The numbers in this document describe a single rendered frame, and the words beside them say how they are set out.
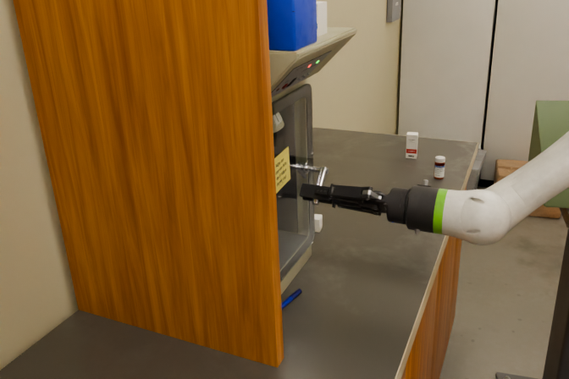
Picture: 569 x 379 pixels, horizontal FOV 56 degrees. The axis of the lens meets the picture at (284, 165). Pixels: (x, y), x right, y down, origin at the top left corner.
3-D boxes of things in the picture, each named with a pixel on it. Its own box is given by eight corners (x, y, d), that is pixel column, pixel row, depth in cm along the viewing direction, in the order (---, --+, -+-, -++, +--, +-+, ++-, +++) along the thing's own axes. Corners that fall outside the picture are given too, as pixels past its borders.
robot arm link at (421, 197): (430, 230, 104) (434, 242, 112) (439, 174, 107) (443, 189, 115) (399, 225, 106) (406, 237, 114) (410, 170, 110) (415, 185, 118)
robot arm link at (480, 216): (515, 191, 99) (507, 250, 99) (514, 194, 111) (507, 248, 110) (437, 182, 105) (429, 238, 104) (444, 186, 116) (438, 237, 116)
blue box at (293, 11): (240, 49, 90) (236, -7, 87) (267, 41, 99) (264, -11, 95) (295, 51, 86) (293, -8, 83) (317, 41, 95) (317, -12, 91)
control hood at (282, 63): (238, 108, 93) (234, 50, 90) (307, 72, 121) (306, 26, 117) (299, 113, 89) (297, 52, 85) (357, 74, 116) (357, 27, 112)
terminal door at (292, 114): (256, 308, 109) (242, 118, 95) (312, 239, 135) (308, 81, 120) (259, 309, 109) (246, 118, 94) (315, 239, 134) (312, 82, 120)
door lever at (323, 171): (299, 203, 122) (295, 200, 120) (308, 165, 125) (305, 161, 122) (321, 206, 120) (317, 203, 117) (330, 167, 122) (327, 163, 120)
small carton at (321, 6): (293, 35, 103) (292, 3, 101) (303, 32, 108) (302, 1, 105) (317, 36, 101) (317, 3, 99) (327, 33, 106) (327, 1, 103)
